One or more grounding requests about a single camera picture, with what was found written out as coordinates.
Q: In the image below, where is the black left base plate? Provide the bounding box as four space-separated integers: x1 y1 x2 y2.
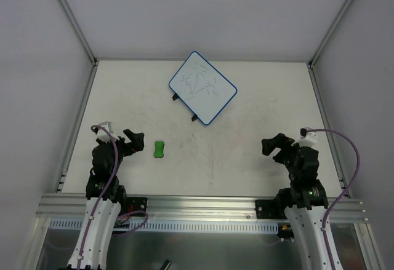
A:
124 196 148 218

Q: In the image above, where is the left aluminium side rail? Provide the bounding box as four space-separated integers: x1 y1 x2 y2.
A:
50 61 99 193

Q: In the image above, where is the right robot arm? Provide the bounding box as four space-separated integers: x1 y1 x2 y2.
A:
262 132 343 269

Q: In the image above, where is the blue framed whiteboard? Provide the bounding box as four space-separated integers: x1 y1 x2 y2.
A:
169 51 238 126

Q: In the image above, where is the aluminium frame post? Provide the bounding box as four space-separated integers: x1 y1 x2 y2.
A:
57 0 97 65
308 0 354 68

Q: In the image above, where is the aluminium side rail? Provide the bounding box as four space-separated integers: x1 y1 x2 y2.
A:
307 63 347 191
50 61 99 193

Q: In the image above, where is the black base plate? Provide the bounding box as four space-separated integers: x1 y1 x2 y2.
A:
124 196 148 218
255 199 286 220

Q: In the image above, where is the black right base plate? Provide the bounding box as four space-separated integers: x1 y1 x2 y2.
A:
255 199 286 220

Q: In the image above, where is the right aluminium side rail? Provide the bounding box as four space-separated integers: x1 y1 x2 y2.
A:
307 63 347 191

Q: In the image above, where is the aluminium front rail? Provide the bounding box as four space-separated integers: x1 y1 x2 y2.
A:
36 193 369 223

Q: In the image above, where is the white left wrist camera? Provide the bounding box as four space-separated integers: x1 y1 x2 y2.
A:
92 121 119 143

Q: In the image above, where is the slotted cable duct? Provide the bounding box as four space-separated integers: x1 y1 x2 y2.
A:
49 219 279 234

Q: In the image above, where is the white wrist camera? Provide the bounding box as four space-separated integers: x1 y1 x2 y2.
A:
294 127 318 147
92 121 119 143

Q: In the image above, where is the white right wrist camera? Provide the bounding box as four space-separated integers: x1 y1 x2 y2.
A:
294 127 318 147

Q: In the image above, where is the small black object at bottom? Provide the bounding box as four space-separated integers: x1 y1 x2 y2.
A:
160 260 171 270

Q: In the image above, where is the left aluminium frame post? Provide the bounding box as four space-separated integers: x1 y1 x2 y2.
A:
57 0 97 65

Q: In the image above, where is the right aluminium frame post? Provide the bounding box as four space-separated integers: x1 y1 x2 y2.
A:
308 0 354 68

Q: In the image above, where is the green whiteboard eraser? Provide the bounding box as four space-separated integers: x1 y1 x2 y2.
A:
153 141 165 158

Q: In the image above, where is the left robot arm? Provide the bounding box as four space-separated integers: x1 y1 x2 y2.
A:
66 125 148 269

